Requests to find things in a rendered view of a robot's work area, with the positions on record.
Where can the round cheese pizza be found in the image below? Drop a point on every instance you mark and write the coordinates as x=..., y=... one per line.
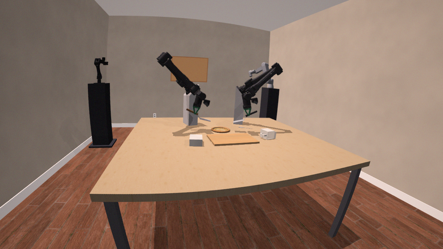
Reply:
x=220, y=129

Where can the wooden cutting board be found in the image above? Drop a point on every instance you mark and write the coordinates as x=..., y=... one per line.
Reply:
x=232, y=139

